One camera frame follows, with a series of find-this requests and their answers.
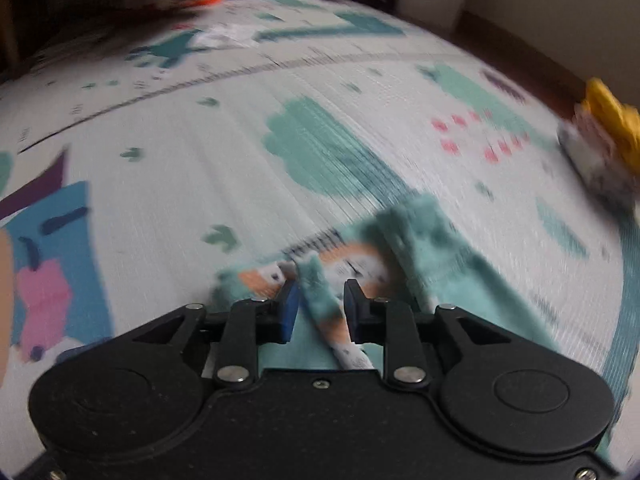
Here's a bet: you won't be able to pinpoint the cartoon animal play mat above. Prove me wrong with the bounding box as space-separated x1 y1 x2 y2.
0 0 640 461

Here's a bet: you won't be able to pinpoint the folded pink floral clothes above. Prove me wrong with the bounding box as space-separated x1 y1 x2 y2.
556 105 638 196

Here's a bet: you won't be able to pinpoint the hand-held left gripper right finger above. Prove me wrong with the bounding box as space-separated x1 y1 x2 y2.
344 279 526 391

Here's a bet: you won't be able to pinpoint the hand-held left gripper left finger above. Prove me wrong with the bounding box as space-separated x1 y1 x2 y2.
131 280 301 391

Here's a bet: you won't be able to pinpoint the folded yellow sweater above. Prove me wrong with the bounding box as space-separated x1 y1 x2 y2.
582 77 640 173

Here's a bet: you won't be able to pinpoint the teal printed shirt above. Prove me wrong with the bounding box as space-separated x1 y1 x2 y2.
210 194 563 373

